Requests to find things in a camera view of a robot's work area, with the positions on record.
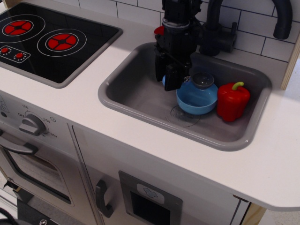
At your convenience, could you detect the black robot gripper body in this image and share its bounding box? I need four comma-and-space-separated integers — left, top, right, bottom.
155, 20, 202, 69

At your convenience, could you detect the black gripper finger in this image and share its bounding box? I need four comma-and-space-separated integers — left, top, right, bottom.
165, 63, 189, 91
155, 50, 171, 82

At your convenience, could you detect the blue-handled grey toy spoon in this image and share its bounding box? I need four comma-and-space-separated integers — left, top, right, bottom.
162, 72, 215, 90

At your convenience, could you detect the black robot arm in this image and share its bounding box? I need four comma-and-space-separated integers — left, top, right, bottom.
155, 0, 203, 91

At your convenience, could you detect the light blue plastic bowl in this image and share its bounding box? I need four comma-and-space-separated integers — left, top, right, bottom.
176, 82, 218, 115

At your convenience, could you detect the grey plastic sink basin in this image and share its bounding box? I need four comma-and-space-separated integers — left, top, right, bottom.
98, 42, 271, 151

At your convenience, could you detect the red toy chili pepper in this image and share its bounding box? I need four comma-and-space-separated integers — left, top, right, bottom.
154, 25, 165, 36

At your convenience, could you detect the dark grey toy faucet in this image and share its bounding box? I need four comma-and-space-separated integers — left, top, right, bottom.
198, 0, 293, 56

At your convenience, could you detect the red toy bell pepper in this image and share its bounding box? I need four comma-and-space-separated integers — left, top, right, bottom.
217, 82, 250, 122

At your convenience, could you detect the black toy stove top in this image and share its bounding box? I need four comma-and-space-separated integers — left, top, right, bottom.
0, 2, 122, 89

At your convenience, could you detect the white cabinet door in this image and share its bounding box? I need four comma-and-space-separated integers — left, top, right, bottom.
72, 126, 250, 225

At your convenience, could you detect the grey toy dispenser panel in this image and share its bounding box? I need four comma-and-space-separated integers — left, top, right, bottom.
119, 171, 183, 225

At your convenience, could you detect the grey oven dial knob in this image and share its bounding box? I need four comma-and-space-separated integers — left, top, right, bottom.
19, 114, 46, 136

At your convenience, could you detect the toy oven door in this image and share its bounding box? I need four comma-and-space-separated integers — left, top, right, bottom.
0, 128, 100, 225

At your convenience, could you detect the grey cabinet door handle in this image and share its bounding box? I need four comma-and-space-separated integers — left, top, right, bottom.
95, 180, 114, 218

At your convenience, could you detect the grey oven door handle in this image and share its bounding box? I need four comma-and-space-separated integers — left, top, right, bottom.
0, 136, 38, 155

